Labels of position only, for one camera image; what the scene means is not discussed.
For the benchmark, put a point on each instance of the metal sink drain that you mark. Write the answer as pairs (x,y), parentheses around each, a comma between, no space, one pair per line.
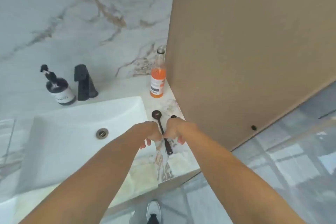
(102,133)

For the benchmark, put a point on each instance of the person's left forearm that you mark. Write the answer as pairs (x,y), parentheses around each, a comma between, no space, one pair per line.
(86,179)

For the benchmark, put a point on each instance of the tan wooden cabinet panel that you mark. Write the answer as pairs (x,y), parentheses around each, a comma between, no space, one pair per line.
(249,48)

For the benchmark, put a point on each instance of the person's left fingers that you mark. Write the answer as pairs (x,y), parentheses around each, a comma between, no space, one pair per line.
(148,143)

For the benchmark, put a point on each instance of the person's right hand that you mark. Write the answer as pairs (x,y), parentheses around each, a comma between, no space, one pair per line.
(178,129)

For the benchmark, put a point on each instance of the person's right forearm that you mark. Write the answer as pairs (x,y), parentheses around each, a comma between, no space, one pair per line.
(236,176)

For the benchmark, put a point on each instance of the black soap pump bottle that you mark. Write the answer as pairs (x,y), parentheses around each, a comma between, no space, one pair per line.
(59,88)

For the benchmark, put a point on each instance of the white shoe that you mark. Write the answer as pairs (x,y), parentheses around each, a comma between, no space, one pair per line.
(153,212)

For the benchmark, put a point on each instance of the dark brown spoon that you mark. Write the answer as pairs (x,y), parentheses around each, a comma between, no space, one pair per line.
(160,126)

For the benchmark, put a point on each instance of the black faucet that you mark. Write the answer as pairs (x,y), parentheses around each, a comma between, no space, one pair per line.
(84,82)

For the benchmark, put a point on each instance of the person's left hand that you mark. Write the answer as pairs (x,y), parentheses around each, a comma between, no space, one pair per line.
(147,131)

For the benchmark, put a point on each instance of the orange liquid glass bottle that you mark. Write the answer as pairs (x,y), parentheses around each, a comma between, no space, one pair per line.
(157,79)

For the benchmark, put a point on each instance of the white sink basin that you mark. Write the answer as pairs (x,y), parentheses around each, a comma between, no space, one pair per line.
(78,145)

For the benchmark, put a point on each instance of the person's right fingers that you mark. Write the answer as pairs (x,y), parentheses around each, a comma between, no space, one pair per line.
(174,138)

